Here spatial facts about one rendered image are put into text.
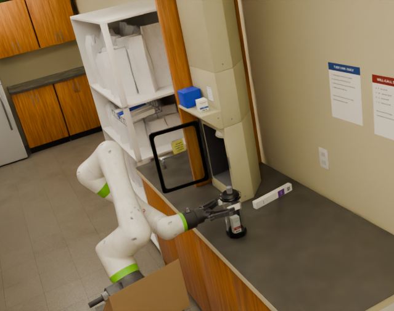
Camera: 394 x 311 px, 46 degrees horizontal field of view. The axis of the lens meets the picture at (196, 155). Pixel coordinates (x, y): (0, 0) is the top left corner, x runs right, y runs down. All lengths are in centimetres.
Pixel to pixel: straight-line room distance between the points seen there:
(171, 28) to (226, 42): 40
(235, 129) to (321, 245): 76
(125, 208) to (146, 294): 35
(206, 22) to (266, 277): 123
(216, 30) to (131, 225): 106
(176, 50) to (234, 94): 45
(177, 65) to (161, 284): 131
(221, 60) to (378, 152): 88
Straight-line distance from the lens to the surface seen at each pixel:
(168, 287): 197
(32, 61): 779
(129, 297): 191
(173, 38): 271
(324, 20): 232
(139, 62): 362
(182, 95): 262
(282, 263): 222
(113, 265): 203
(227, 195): 230
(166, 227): 220
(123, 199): 200
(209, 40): 239
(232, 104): 251
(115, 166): 208
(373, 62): 213
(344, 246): 230
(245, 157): 263
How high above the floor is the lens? 228
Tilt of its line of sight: 23 degrees down
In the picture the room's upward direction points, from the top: 12 degrees counter-clockwise
